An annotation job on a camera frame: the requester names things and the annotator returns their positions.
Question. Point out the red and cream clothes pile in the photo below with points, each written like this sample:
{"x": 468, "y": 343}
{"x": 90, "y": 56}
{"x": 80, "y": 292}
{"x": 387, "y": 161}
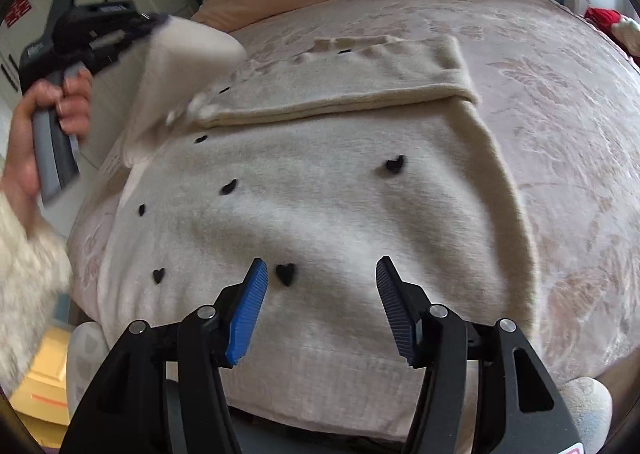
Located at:
{"x": 622, "y": 30}

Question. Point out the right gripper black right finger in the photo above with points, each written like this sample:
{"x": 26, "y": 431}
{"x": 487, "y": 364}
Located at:
{"x": 399, "y": 310}

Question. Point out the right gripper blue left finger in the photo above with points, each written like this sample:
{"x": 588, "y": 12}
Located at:
{"x": 244, "y": 304}

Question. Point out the fuzzy cream left sleeve forearm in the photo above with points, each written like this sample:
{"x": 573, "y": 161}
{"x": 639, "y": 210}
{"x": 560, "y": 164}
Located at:
{"x": 35, "y": 269}

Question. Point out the yellow cardboard box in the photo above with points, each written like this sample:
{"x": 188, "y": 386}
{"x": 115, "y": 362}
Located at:
{"x": 41, "y": 401}

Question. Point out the pink floral bedspread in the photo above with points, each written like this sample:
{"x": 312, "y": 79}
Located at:
{"x": 559, "y": 99}

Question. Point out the cream knit sweater black hearts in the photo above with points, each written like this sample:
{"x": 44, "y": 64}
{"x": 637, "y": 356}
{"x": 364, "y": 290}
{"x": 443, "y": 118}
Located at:
{"x": 356, "y": 149}

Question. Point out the person left hand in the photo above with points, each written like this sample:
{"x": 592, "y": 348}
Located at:
{"x": 72, "y": 102}

